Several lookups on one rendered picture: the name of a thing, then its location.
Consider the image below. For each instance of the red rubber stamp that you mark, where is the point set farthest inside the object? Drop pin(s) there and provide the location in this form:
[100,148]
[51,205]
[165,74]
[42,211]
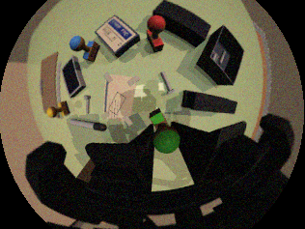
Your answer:
[156,25]

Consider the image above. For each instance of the beige paper card taped down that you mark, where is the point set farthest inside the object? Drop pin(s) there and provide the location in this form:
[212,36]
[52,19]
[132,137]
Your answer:
[118,97]

